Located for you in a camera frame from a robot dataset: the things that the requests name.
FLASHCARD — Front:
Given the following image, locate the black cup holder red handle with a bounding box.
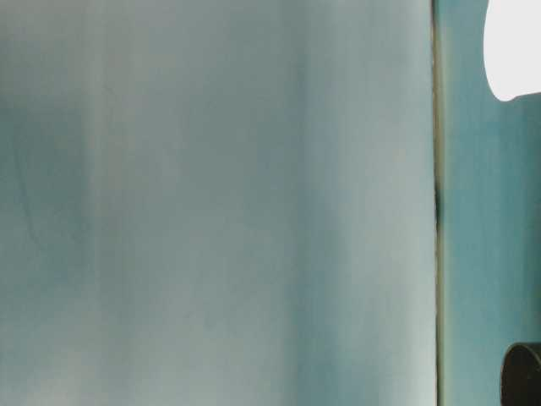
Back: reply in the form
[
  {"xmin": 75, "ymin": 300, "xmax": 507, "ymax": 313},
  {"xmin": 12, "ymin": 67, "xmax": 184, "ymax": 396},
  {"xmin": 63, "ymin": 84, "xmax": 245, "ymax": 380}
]
[{"xmin": 500, "ymin": 342, "xmax": 541, "ymax": 406}]

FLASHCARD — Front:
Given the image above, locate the blue-green backdrop cloth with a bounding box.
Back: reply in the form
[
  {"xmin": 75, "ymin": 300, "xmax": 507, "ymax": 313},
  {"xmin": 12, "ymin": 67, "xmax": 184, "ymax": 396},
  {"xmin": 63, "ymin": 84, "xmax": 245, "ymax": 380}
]
[{"xmin": 0, "ymin": 0, "xmax": 439, "ymax": 406}]

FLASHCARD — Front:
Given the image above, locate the blue-green table cloth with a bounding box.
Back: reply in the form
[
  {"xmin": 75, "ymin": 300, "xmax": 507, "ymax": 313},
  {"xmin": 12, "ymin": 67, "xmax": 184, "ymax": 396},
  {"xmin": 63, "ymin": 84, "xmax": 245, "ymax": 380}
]
[{"xmin": 433, "ymin": 0, "xmax": 541, "ymax": 406}]

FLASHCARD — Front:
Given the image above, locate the white paper cup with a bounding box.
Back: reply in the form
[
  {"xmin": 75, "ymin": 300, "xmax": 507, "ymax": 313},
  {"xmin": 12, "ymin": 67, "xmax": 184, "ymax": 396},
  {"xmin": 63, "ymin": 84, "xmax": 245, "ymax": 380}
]
[{"xmin": 483, "ymin": 0, "xmax": 541, "ymax": 103}]

